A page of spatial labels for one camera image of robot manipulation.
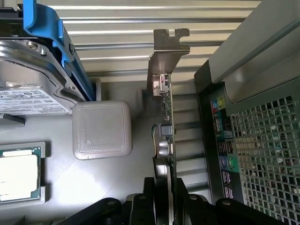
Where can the grey parts rack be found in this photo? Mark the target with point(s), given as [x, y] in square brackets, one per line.
[61, 182]

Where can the grey open PC case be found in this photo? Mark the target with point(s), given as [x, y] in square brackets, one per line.
[257, 70]

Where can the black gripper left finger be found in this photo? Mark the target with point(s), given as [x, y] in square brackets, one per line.
[140, 211]

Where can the CPU chip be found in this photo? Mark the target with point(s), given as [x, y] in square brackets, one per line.
[18, 173]

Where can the silver hard disk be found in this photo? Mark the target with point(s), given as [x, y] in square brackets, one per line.
[23, 77]

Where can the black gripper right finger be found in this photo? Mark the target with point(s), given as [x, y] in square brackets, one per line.
[194, 211]

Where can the grey square printed pad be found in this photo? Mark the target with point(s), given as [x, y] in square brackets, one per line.
[102, 130]

